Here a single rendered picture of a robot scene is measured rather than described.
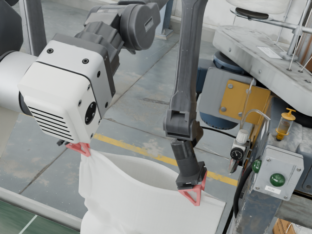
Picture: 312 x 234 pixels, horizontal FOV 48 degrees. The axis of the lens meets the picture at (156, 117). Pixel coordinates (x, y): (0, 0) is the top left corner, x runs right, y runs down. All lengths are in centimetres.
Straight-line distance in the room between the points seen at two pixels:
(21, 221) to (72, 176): 88
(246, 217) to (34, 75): 59
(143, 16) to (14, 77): 24
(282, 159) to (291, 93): 21
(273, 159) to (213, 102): 48
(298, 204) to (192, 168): 30
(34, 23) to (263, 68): 66
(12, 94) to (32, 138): 245
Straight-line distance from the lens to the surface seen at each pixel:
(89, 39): 55
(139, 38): 61
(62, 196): 245
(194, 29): 93
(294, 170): 74
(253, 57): 99
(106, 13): 61
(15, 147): 288
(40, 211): 183
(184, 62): 92
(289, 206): 106
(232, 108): 115
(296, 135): 82
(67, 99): 46
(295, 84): 87
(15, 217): 182
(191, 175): 99
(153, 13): 65
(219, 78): 113
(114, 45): 57
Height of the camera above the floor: 170
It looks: 30 degrees down
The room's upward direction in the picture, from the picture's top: 11 degrees clockwise
